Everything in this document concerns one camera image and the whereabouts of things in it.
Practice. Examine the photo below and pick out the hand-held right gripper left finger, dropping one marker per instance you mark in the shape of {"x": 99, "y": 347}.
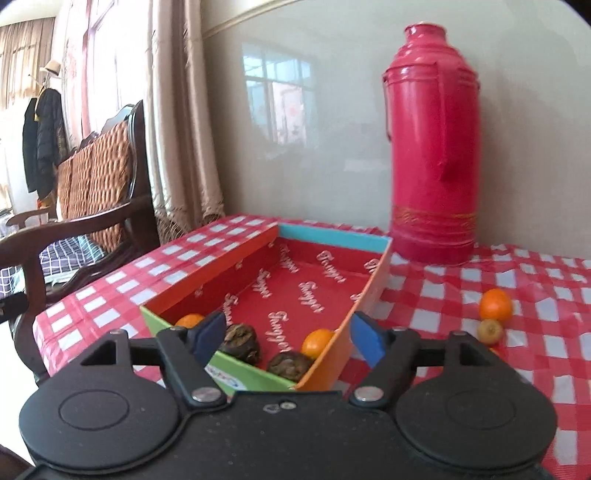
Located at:
{"x": 210, "y": 334}

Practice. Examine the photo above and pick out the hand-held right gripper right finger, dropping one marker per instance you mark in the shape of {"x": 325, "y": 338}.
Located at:
{"x": 369, "y": 339}

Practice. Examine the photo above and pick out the colourful cardboard box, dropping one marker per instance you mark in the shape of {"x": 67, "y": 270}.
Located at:
{"x": 295, "y": 295}

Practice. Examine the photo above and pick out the small tan fruit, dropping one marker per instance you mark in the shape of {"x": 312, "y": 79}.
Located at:
{"x": 490, "y": 331}

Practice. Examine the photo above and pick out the orange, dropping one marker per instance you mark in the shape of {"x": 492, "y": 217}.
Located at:
{"x": 316, "y": 344}
{"x": 188, "y": 321}
{"x": 495, "y": 304}

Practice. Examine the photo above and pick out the dark brown wrinkled fruit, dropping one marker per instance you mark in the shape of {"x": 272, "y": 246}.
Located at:
{"x": 240, "y": 341}
{"x": 288, "y": 364}

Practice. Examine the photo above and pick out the blue plaid cloth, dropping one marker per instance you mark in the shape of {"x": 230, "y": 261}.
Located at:
{"x": 60, "y": 258}

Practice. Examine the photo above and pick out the brown woven chair cushion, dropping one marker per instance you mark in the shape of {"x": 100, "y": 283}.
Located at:
{"x": 101, "y": 184}

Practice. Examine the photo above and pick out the dark hanging coat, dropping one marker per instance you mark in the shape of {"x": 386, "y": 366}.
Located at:
{"x": 30, "y": 147}

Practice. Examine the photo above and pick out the red checked tablecloth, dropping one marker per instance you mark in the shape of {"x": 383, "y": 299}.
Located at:
{"x": 531, "y": 286}

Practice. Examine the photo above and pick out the black padded jacket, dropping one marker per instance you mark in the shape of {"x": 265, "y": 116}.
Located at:
{"x": 51, "y": 138}

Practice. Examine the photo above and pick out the wooden wicker bench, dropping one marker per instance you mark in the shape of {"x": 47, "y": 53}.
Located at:
{"x": 138, "y": 161}

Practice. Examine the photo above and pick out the red thermos flask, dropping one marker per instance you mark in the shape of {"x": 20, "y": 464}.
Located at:
{"x": 429, "y": 138}

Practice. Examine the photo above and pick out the beige embroidered curtain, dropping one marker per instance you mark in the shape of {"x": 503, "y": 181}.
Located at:
{"x": 184, "y": 115}

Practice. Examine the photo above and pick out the beige brimmed hat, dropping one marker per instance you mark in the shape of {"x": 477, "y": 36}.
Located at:
{"x": 51, "y": 68}

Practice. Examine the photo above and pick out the beige pleated curtain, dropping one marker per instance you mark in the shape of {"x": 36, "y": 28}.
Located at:
{"x": 27, "y": 55}

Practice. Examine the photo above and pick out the window with red frame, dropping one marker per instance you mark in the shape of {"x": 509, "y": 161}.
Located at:
{"x": 115, "y": 55}

